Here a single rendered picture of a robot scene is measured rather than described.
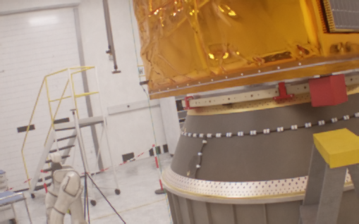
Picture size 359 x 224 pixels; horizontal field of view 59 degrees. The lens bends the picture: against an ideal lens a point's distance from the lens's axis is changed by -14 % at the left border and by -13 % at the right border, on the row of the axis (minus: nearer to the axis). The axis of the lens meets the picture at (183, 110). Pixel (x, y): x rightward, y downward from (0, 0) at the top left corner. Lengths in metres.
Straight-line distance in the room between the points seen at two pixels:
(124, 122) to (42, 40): 3.27
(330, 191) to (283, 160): 0.83
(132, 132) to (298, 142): 8.42
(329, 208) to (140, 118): 9.28
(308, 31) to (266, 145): 0.70
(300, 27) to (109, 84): 8.57
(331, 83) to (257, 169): 0.64
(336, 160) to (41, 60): 8.84
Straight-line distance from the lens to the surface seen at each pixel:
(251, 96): 2.05
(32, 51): 9.51
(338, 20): 1.75
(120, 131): 9.98
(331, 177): 1.14
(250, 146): 2.02
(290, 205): 1.92
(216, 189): 2.06
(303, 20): 1.67
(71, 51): 9.70
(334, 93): 1.70
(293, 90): 2.00
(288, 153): 1.94
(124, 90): 10.08
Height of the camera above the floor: 1.78
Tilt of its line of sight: 3 degrees down
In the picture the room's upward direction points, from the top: 10 degrees counter-clockwise
